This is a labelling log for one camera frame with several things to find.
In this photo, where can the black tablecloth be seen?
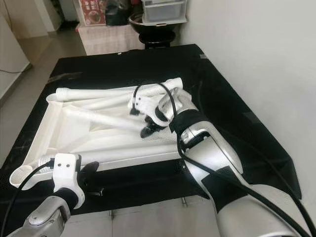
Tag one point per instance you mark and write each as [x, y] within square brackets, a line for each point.
[118, 61]

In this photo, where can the red printed box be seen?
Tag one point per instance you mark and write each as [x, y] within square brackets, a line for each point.
[93, 12]

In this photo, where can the pink patterned cloth bench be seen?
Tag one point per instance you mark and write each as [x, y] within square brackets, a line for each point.
[108, 40]

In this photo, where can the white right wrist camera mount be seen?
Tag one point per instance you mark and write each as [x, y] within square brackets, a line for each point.
[143, 102]

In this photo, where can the white plastic table leg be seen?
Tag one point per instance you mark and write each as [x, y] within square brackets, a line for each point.
[108, 102]
[118, 154]
[103, 93]
[113, 118]

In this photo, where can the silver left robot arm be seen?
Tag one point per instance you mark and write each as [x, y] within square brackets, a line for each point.
[47, 222]

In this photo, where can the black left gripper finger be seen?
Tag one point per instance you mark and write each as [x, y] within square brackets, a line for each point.
[91, 170]

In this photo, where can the black bag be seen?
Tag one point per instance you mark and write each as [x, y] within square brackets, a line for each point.
[118, 12]

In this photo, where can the white plastic children table top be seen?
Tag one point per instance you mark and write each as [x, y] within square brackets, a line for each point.
[74, 128]

